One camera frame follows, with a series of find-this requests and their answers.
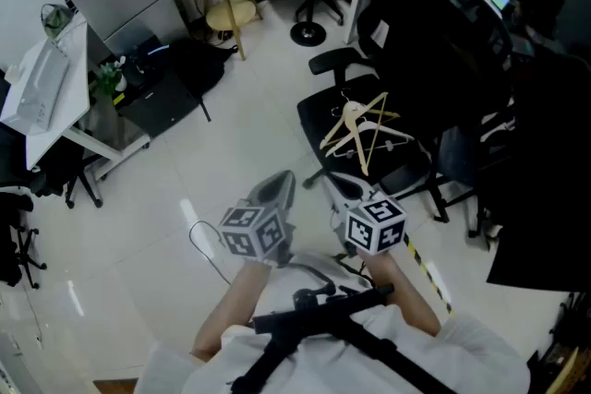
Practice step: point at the large black display panel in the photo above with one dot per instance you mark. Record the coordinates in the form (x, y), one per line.
(545, 198)

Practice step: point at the black device with blue light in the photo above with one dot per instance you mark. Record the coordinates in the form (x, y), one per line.
(145, 60)

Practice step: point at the black computer case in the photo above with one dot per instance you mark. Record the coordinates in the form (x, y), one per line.
(159, 106)

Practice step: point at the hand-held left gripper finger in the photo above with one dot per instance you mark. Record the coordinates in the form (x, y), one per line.
(291, 198)
(268, 181)

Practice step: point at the white desk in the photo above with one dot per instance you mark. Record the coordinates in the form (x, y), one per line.
(74, 97)

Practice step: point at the green bag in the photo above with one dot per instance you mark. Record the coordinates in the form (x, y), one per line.
(55, 20)

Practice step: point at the person's right forearm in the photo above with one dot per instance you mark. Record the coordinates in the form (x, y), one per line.
(401, 290)

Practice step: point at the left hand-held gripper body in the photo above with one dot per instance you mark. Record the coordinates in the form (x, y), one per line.
(251, 233)

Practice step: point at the person's left forearm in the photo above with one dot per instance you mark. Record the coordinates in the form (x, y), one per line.
(231, 304)

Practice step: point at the beige wooden hanger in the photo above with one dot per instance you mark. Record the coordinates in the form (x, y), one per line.
(339, 124)

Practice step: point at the person's white shirt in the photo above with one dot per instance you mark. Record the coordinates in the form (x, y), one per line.
(471, 355)

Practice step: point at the green potted plant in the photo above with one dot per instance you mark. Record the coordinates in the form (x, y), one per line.
(108, 76)

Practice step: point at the black backpack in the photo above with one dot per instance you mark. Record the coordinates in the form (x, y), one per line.
(203, 64)

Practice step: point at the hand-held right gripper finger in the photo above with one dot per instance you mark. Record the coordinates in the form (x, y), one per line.
(333, 198)
(358, 190)

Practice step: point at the black chest mount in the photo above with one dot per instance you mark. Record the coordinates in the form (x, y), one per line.
(323, 314)

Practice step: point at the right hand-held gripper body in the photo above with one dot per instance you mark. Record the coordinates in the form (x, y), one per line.
(376, 226)

